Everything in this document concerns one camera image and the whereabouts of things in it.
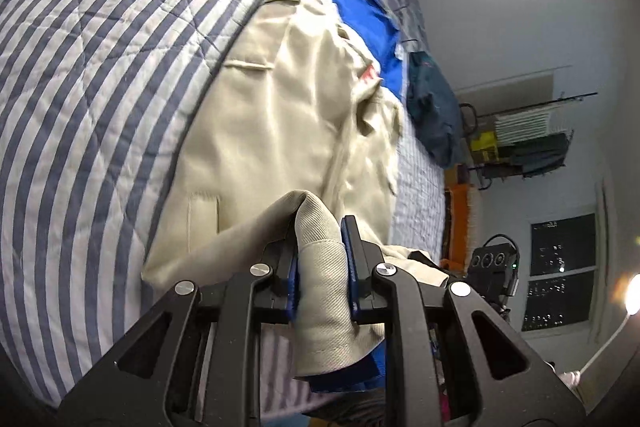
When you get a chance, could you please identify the dark teal garment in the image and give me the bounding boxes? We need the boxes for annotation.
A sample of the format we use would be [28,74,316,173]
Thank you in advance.
[405,51,463,168]

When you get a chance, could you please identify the blue checked bed sheet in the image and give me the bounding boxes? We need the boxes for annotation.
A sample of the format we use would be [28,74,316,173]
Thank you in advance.
[320,0,448,263]

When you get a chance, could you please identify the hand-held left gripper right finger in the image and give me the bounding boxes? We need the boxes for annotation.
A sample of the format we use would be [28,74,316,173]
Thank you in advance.
[341,215,586,427]

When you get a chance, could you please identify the black clothes rack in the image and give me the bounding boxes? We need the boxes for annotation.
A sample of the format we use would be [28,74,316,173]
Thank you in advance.
[457,92,598,190]

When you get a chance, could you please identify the dark window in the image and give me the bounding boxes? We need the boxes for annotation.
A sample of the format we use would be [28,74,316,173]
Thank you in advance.
[520,213,598,333]

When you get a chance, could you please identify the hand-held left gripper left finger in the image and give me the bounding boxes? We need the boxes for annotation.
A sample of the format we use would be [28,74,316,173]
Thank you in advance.
[57,216,300,427]

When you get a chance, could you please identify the striped hanging towel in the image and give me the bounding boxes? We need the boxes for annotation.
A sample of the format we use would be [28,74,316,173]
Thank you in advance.
[495,104,553,142]

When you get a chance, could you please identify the white floor lamp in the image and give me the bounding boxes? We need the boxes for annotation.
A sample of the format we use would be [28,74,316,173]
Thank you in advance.
[575,274,640,383]

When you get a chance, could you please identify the beige jacket with blue lining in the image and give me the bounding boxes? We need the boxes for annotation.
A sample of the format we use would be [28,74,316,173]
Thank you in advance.
[141,0,451,393]

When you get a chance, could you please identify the blue white striped quilt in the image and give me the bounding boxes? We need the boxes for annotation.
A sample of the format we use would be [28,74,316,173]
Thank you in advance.
[0,0,381,415]

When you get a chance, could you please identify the dark hanging clothes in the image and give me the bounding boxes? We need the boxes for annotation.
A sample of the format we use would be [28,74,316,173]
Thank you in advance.
[497,134,571,180]

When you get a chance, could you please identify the yellow box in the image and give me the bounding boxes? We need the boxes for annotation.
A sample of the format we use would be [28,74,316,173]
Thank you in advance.
[470,132,501,162]

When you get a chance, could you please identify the orange cushioned bench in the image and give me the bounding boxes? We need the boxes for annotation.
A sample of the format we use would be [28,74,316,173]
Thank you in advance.
[442,164,483,268]

